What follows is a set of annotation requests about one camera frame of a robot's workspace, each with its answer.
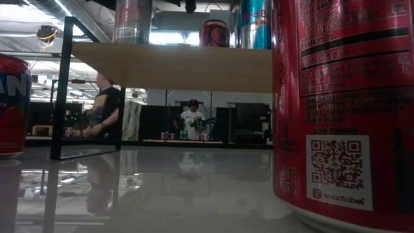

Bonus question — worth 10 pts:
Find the black background gantry frame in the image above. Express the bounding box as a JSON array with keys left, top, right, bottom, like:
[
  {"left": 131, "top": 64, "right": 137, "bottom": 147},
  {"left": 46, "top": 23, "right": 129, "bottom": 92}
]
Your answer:
[{"left": 50, "top": 79, "right": 98, "bottom": 111}]

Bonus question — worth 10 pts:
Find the dark background cabinet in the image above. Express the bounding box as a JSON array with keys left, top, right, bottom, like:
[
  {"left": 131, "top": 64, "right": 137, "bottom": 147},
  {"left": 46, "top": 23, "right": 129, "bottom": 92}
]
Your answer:
[{"left": 138, "top": 104, "right": 184, "bottom": 142}]

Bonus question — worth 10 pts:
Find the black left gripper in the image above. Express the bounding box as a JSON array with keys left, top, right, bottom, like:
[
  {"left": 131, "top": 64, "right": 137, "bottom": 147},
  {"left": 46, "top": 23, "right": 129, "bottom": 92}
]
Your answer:
[{"left": 85, "top": 0, "right": 197, "bottom": 14}]

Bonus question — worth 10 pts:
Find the wooden background table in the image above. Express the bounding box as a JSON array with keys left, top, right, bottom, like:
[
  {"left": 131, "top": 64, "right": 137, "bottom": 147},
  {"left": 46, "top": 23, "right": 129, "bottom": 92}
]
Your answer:
[{"left": 31, "top": 124, "right": 82, "bottom": 137}]

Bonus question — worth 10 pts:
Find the white green patterned curtain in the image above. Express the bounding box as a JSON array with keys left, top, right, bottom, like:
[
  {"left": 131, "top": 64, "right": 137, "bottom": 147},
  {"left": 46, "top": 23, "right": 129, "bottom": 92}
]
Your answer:
[{"left": 122, "top": 100, "right": 142, "bottom": 140}]

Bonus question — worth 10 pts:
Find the red Coca-Cola can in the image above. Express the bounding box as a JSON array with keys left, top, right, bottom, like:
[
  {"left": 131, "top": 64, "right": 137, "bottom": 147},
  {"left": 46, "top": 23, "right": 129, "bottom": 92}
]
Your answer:
[
  {"left": 199, "top": 18, "right": 231, "bottom": 49},
  {"left": 270, "top": 0, "right": 414, "bottom": 233}
]

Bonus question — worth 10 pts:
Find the person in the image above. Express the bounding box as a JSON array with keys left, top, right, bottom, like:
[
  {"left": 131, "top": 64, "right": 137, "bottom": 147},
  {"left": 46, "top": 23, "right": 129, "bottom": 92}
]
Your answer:
[
  {"left": 174, "top": 98, "right": 208, "bottom": 140},
  {"left": 82, "top": 72, "right": 122, "bottom": 140}
]

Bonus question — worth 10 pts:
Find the red can with blue band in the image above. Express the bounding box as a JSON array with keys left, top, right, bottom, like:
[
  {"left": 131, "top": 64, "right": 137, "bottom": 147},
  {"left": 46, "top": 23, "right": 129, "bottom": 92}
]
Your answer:
[{"left": 0, "top": 53, "right": 32, "bottom": 159}]

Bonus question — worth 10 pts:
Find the black background cabinet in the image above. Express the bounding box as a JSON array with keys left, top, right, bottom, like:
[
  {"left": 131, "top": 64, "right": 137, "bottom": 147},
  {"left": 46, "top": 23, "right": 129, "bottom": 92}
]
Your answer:
[{"left": 230, "top": 102, "right": 273, "bottom": 146}]

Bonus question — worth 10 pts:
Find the blue silver Red Bull can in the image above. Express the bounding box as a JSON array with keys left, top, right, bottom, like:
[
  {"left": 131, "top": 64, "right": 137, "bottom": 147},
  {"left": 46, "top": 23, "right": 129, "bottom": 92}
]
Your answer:
[{"left": 237, "top": 0, "right": 273, "bottom": 50}]

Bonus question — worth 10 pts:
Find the black metal shelf leg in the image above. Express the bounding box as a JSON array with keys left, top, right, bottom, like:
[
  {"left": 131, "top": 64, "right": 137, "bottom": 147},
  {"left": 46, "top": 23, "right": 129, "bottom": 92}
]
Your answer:
[{"left": 50, "top": 16, "right": 127, "bottom": 161}]

